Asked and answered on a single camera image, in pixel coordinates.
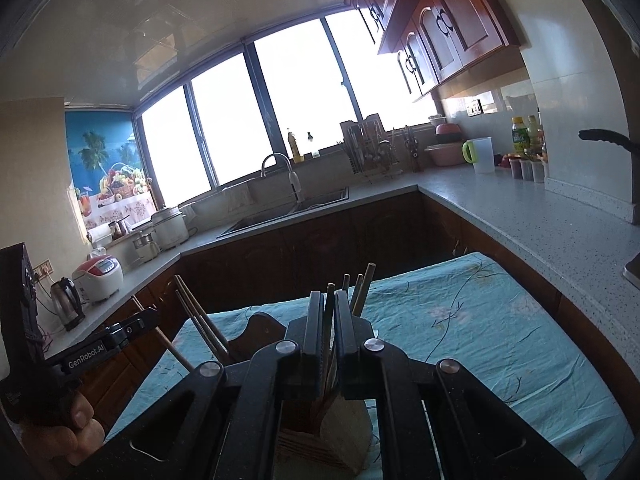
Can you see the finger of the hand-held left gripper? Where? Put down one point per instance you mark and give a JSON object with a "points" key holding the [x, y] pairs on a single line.
{"points": [[137, 325]]}

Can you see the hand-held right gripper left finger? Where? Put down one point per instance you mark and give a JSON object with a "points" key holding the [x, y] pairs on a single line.
{"points": [[315, 330]]}

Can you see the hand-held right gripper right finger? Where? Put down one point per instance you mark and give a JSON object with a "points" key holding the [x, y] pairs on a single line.
{"points": [[345, 330]]}

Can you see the wooden chopstick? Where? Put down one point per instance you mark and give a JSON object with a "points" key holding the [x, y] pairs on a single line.
{"points": [[200, 310], [345, 282], [175, 352], [367, 282], [357, 290], [330, 295], [197, 325]]}

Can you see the wooden utensil holder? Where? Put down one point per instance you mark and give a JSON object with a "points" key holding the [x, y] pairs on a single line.
{"points": [[345, 430]]}

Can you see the person's left hand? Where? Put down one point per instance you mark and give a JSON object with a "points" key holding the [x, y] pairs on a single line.
{"points": [[65, 440]]}

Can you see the white and red rice cooker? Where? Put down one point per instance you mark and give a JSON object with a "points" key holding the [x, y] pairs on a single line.
{"points": [[100, 277]]}

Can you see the dark wooden base cabinets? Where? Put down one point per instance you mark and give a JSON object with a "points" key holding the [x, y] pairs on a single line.
{"points": [[310, 260]]}

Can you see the steel electric kettle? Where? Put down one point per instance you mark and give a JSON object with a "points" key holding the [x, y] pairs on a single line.
{"points": [[67, 305]]}

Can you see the small white blender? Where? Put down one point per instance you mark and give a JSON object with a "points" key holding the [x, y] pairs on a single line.
{"points": [[146, 247]]}

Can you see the paper towel roll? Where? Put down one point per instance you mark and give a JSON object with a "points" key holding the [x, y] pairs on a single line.
{"points": [[100, 235]]}

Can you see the white cooker pot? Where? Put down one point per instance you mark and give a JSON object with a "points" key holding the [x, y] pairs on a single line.
{"points": [[170, 230]]}

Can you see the steel kitchen sink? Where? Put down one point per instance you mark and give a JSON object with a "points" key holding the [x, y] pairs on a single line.
{"points": [[265, 222]]}

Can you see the blue floral tablecloth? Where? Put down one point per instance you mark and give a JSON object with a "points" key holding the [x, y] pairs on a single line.
{"points": [[475, 320]]}

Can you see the curved kitchen faucet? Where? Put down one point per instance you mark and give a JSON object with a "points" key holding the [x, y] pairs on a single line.
{"points": [[296, 182]]}

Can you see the white dish cloth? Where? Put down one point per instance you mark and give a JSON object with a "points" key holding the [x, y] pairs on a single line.
{"points": [[239, 196]]}

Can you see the tropical fruit roller blind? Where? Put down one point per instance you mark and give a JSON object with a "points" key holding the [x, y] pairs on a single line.
{"points": [[95, 155]]}

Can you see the knife holder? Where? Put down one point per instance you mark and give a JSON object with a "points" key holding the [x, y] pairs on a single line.
{"points": [[414, 150]]}

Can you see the pink basin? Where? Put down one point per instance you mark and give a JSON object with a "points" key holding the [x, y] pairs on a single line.
{"points": [[445, 155]]}

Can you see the pink lidded pot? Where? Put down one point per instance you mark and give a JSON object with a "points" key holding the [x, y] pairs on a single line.
{"points": [[447, 130]]}

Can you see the kitchen window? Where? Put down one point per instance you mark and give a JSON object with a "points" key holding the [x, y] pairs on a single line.
{"points": [[290, 100]]}

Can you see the small red container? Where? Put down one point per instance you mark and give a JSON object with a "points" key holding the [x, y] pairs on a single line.
{"points": [[504, 160]]}

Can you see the green-label drink bottle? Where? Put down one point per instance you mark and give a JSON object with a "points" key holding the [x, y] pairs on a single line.
{"points": [[520, 137]]}

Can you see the yellow oil bottle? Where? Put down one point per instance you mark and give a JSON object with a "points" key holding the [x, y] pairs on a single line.
{"points": [[536, 132]]}

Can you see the steel cooktop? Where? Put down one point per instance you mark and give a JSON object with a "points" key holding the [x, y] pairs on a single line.
{"points": [[632, 266]]}

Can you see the wall socket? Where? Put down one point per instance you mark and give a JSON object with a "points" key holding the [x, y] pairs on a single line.
{"points": [[473, 107], [42, 267]]}

